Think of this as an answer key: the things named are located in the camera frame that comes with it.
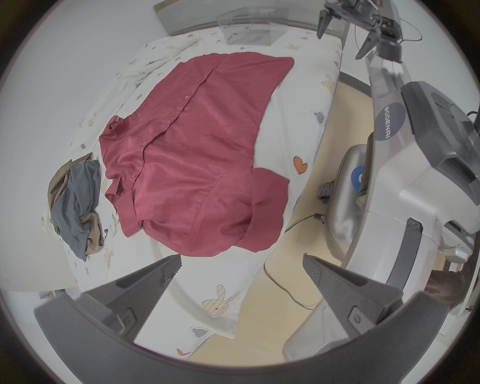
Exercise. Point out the brown garment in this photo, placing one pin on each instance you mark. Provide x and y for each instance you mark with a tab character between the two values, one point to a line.
60	180

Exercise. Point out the red shirt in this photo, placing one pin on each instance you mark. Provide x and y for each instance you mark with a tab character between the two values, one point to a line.
195	150

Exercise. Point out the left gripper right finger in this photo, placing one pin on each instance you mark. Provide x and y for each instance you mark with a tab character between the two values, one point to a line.
356	298

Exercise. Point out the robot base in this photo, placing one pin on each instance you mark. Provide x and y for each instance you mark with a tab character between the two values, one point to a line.
412	225

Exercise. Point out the white printed quilt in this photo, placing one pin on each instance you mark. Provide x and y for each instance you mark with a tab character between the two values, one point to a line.
150	63

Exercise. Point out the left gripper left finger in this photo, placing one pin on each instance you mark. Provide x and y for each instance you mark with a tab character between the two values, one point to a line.
123	300

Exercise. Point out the bed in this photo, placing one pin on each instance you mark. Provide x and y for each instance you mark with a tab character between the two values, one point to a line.
292	112

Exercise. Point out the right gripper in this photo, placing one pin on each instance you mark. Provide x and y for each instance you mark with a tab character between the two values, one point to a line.
363	13

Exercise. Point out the grey garment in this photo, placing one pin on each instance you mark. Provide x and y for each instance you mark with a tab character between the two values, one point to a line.
75	202

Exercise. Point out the clear plastic box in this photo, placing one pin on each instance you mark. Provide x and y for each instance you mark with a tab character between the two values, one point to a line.
243	33

